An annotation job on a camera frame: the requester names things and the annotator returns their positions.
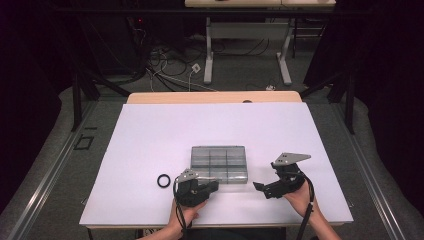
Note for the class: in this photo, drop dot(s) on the white table mat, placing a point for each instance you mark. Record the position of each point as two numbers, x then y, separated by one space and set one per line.
166 133

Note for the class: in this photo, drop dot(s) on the metal floor rail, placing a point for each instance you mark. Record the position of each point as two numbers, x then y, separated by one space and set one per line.
373 176
50 173

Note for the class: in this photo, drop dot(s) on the dark curtain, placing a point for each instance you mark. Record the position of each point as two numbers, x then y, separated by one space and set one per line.
393 83
23 83

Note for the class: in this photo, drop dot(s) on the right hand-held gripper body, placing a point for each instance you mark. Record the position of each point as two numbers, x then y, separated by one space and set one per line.
290 183

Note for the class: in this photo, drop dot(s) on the white-legged desk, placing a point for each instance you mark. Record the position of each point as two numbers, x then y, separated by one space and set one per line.
246 30

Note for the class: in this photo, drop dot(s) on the white floor plug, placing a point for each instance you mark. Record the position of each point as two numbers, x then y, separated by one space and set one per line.
270 87

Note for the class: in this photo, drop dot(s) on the black metal stand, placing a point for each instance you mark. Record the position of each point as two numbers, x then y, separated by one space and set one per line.
349 106
76 100

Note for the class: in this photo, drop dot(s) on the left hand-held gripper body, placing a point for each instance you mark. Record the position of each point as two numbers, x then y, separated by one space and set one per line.
188 195

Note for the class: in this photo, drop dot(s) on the black horizontal bar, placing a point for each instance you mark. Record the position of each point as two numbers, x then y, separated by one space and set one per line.
133 10

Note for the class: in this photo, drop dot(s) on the person's right hand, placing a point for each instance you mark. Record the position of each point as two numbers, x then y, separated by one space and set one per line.
305 203

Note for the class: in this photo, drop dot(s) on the white power adapter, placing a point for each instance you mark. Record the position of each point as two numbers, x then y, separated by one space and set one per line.
196 67

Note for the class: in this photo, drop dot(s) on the person's left hand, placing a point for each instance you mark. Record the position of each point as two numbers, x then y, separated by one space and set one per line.
181 218

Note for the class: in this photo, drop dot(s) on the clear plastic compartment box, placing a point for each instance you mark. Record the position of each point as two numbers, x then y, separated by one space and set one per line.
223 163

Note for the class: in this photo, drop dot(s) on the black equipment box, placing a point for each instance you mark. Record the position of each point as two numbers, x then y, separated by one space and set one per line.
110 43

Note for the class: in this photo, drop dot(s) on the light wooden table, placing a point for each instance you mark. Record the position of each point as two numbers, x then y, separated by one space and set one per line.
200 97

